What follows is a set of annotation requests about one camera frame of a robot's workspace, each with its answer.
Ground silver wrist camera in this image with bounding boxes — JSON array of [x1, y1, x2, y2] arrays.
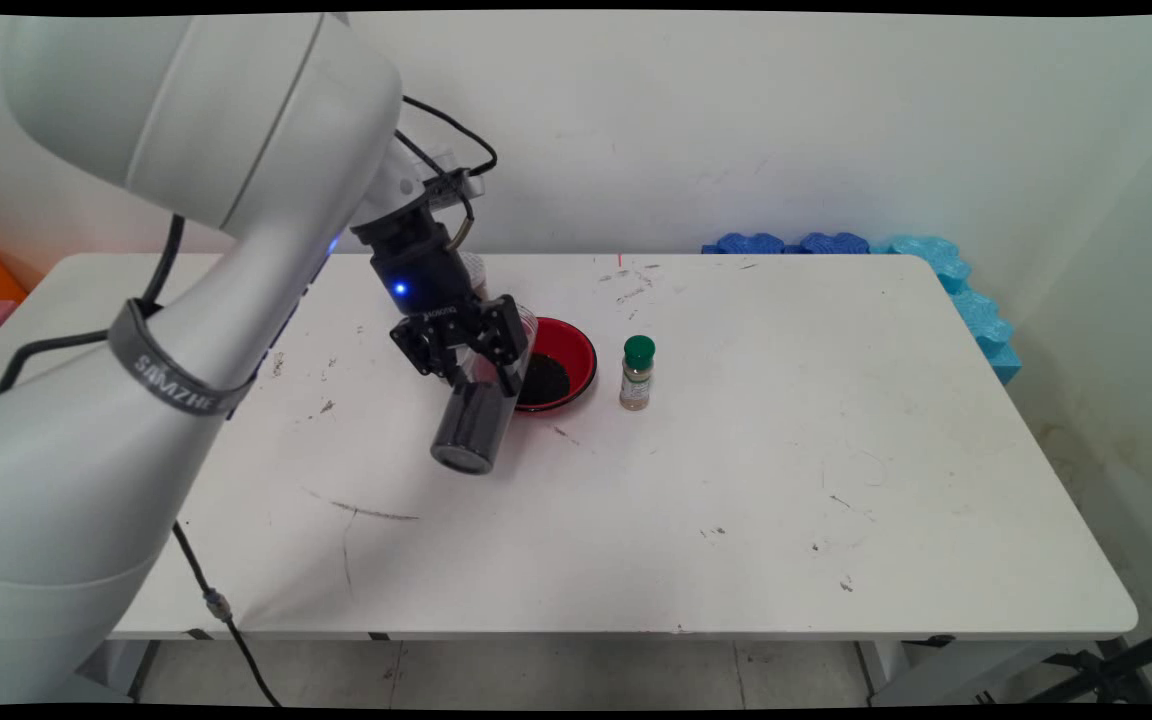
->
[[431, 170, 487, 201]]

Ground grey table leg frame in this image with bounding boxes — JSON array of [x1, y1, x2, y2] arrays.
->
[[76, 640, 162, 706], [856, 640, 1127, 706]]

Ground black cable metal connector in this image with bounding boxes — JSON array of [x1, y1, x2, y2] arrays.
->
[[0, 215, 282, 706]]

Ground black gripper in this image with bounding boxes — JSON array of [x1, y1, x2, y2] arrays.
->
[[351, 200, 529, 396]]

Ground black seeds pile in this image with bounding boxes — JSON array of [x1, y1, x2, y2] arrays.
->
[[519, 352, 573, 406]]

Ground black camera cable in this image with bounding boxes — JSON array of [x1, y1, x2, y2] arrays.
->
[[396, 95, 499, 251]]

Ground black tripod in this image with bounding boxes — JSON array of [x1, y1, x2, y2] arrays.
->
[[1026, 620, 1152, 706]]

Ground clear plastic jar black seeds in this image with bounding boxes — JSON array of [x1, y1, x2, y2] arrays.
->
[[429, 305, 540, 476]]

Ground red bowl black rim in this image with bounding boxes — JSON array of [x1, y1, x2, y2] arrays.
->
[[511, 317, 599, 414]]

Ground grey velcro cable strap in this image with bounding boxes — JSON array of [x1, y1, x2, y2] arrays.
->
[[108, 298, 257, 419]]

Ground green cap spice bottle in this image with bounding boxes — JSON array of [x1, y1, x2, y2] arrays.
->
[[619, 335, 657, 412]]

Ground light blue foam mat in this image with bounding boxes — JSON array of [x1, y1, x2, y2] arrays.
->
[[871, 235, 1024, 386]]

